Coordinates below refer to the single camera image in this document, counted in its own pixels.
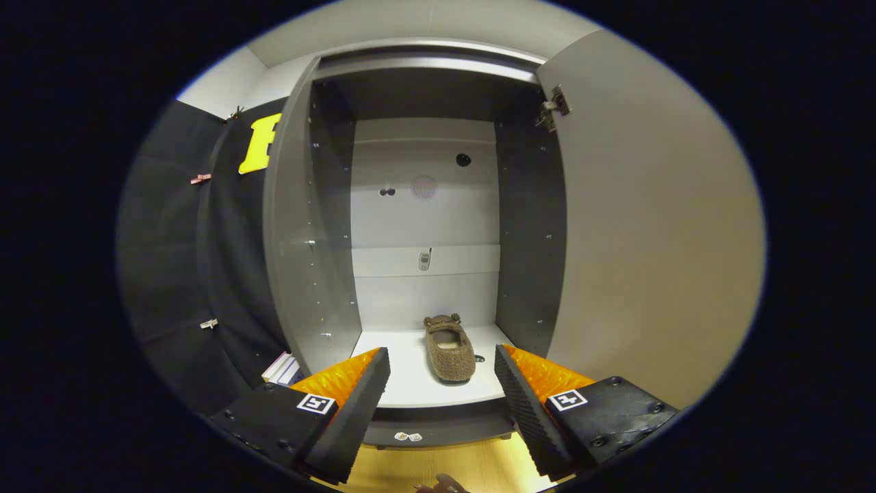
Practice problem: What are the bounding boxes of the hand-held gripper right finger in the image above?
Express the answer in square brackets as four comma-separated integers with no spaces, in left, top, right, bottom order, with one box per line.
[494,344,680,480]

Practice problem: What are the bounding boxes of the white book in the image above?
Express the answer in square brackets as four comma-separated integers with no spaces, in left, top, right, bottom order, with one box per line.
[261,351,292,383]

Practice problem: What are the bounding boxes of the grey shoe cabinet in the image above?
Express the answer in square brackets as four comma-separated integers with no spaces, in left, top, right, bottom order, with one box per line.
[263,38,569,449]

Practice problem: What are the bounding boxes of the metal door hinge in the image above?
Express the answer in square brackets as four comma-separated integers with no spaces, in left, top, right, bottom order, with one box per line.
[536,84,572,132]

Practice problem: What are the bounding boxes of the black backdrop cloth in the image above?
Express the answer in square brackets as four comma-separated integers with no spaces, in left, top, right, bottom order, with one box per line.
[116,96,295,415]

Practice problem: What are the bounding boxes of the brown fuzzy shoe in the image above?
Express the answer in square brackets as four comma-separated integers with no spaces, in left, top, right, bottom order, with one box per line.
[423,313,483,384]

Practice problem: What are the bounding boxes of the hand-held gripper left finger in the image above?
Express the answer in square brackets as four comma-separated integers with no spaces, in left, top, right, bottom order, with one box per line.
[205,347,391,485]

